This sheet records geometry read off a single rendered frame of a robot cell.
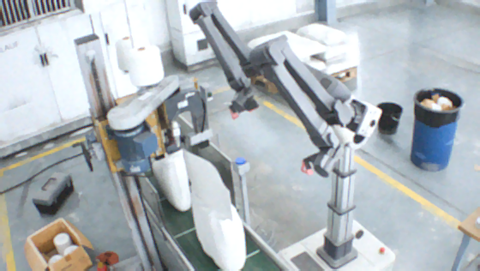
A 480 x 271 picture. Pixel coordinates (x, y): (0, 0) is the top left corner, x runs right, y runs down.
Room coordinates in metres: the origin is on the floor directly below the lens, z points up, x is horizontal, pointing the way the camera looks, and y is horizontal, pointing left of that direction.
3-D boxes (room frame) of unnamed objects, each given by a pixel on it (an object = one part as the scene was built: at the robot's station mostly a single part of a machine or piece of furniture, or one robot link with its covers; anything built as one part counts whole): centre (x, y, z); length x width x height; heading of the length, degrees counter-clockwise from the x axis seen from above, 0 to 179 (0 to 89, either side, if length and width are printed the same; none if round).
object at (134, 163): (1.77, 0.54, 1.21); 0.15 x 0.15 x 0.25
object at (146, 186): (2.46, 0.79, 0.54); 1.05 x 0.02 x 0.41; 29
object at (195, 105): (2.19, 0.34, 1.21); 0.30 x 0.25 x 0.30; 29
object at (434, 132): (2.98, -1.79, 0.32); 0.51 x 0.48 x 0.65; 119
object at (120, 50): (2.08, 0.54, 1.61); 0.15 x 0.14 x 0.17; 29
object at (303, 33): (5.25, -1.22, 0.56); 0.67 x 0.43 x 0.15; 29
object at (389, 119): (3.60, -1.56, 0.13); 0.30 x 0.30 x 0.26
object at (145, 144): (1.71, 0.45, 1.25); 0.10 x 0.08 x 0.12; 144
